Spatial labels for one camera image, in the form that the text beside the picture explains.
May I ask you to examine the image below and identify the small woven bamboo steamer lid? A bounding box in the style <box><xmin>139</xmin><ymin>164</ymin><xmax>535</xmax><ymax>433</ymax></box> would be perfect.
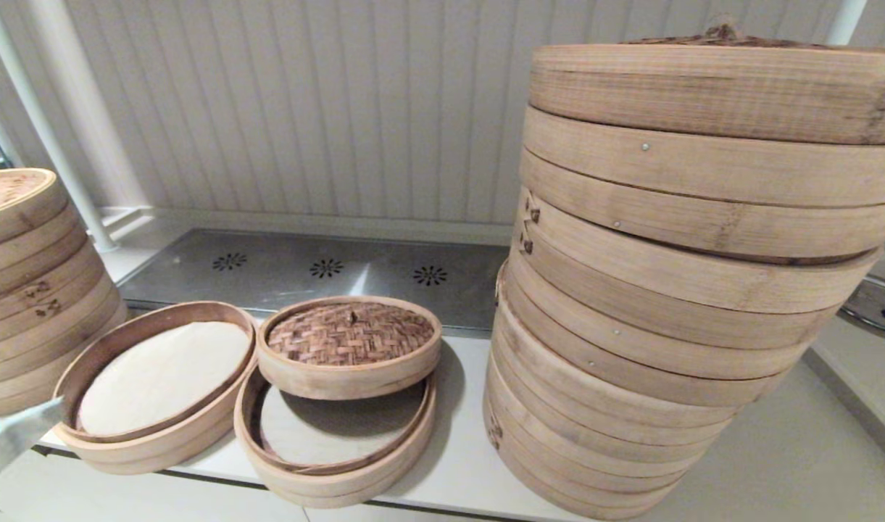
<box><xmin>257</xmin><ymin>296</ymin><xmax>443</xmax><ymax>401</ymax></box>

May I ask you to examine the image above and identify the beige steamer liner cloth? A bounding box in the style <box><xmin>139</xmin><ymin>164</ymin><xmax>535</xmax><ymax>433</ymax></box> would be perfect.
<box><xmin>78</xmin><ymin>321</ymin><xmax>252</xmax><ymax>436</ymax></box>
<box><xmin>259</xmin><ymin>381</ymin><xmax>428</xmax><ymax>467</ymax></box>

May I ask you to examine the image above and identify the thick white column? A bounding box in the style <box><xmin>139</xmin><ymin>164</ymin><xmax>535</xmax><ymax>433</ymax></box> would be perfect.
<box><xmin>18</xmin><ymin>0</ymin><xmax>151</xmax><ymax>211</ymax></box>

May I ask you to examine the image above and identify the small bamboo steamer basket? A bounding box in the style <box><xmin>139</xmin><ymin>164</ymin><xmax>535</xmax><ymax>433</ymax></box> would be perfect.
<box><xmin>233</xmin><ymin>366</ymin><xmax>438</xmax><ymax>510</ymax></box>
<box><xmin>53</xmin><ymin>301</ymin><xmax>259</xmax><ymax>476</ymax></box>

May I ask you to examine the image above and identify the large woven bamboo steamer lid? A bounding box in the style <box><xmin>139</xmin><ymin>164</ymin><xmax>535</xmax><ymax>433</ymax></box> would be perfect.
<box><xmin>0</xmin><ymin>168</ymin><xmax>70</xmax><ymax>252</ymax></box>
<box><xmin>528</xmin><ymin>22</ymin><xmax>885</xmax><ymax>147</ymax></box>

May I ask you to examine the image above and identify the beige cabinet door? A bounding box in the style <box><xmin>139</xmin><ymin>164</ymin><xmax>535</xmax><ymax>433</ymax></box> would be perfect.
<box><xmin>0</xmin><ymin>446</ymin><xmax>51</xmax><ymax>522</ymax></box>

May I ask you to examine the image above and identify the round steel basin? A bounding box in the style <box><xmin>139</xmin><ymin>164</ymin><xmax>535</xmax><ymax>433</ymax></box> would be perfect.
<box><xmin>837</xmin><ymin>274</ymin><xmax>885</xmax><ymax>338</ymax></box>

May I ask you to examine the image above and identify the thin white pole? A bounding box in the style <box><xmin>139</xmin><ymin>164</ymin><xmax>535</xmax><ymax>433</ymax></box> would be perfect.
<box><xmin>825</xmin><ymin>0</ymin><xmax>868</xmax><ymax>47</ymax></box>
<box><xmin>0</xmin><ymin>0</ymin><xmax>118</xmax><ymax>253</ymax></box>

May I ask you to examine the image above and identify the perforated stainless steel panel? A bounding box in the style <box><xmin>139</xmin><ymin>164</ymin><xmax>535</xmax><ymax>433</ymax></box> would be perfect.
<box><xmin>116</xmin><ymin>228</ymin><xmax>512</xmax><ymax>339</ymax></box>

